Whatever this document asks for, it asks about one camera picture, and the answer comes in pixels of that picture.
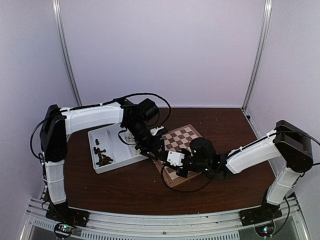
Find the white plastic divided tray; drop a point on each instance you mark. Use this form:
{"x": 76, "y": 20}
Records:
{"x": 122, "y": 154}

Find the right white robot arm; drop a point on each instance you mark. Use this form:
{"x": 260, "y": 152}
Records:
{"x": 285, "y": 141}

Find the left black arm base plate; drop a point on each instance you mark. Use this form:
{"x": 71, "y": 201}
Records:
{"x": 71, "y": 216}

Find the left control circuit board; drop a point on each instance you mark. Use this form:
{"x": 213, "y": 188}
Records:
{"x": 62, "y": 230}

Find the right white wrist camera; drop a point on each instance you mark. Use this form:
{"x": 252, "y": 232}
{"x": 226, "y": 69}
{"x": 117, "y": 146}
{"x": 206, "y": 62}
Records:
{"x": 175, "y": 159}

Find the pile of white chess pieces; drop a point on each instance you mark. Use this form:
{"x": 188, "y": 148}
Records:
{"x": 129, "y": 139}

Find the aluminium corner post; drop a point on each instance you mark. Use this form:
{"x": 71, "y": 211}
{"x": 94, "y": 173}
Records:
{"x": 264, "y": 31}
{"x": 56, "y": 5}

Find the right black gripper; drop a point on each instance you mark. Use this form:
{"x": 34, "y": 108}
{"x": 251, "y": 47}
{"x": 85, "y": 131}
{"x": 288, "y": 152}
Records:
{"x": 181, "y": 174}

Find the control circuit board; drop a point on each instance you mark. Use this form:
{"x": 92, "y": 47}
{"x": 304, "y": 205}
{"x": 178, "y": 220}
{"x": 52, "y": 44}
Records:
{"x": 62, "y": 230}
{"x": 265, "y": 230}

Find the aluminium front rail frame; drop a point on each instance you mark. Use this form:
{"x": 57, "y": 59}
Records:
{"x": 225, "y": 225}

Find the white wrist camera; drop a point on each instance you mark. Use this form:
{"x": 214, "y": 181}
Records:
{"x": 158, "y": 131}
{"x": 175, "y": 159}

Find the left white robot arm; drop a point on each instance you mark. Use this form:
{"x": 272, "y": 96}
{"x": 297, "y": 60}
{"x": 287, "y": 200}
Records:
{"x": 59, "y": 123}

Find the pile of dark chess pieces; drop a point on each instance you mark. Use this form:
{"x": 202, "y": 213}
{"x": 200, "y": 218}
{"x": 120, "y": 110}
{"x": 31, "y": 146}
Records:
{"x": 103, "y": 159}

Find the right aluminium corner post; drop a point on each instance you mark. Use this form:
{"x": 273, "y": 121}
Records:
{"x": 264, "y": 31}

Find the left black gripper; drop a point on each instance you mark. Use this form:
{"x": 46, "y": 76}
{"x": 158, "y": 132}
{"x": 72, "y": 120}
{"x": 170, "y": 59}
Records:
{"x": 153, "y": 147}

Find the right control circuit board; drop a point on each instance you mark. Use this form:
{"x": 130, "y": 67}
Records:
{"x": 265, "y": 230}

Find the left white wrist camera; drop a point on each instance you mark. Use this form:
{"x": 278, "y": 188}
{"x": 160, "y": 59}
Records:
{"x": 158, "y": 131}

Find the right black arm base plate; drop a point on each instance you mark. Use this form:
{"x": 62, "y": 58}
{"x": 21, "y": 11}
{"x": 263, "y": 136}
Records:
{"x": 256, "y": 215}

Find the left aluminium corner post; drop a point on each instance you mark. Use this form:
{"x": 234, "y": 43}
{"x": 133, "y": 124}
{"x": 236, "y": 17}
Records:
{"x": 56, "y": 5}

